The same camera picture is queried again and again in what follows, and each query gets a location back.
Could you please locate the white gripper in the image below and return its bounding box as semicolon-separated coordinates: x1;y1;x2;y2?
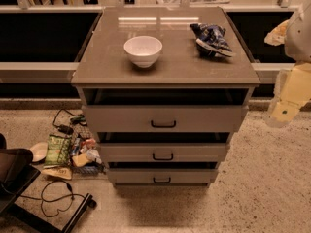
265;62;311;128

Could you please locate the grey top drawer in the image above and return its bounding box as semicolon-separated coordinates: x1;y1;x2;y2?
82;105;248;133

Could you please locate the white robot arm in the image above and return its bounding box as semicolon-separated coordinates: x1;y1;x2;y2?
264;1;311;127

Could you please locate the grey drawer cabinet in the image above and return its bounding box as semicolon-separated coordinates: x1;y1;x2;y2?
70;6;261;188

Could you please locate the grey middle drawer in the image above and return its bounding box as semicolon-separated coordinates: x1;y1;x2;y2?
99;143;229;162

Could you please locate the blue chip bag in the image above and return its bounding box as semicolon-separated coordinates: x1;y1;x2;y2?
190;23;235;57

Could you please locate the white bowl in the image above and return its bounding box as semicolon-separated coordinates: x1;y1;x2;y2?
123;36;162;68

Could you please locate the blue soda can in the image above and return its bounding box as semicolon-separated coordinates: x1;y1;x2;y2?
70;137;81;156

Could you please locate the yellow sponge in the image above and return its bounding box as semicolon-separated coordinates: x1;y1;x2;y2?
72;153;91;167

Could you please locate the black power adapter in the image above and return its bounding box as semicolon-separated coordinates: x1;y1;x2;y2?
57;124;74;135

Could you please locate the green chip bag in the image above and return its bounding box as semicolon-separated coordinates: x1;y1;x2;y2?
44;134;71;168

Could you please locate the yellow snack bag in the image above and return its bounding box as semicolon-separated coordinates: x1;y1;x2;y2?
42;167;72;180

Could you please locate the white plate on floor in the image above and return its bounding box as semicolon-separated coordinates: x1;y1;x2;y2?
29;142;48;162

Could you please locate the black chair base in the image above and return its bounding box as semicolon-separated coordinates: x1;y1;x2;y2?
0;134;97;233

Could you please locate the black wire floor basket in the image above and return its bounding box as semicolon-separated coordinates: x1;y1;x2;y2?
70;124;105;175

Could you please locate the black cable on floor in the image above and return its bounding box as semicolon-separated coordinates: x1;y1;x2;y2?
19;180;86;218

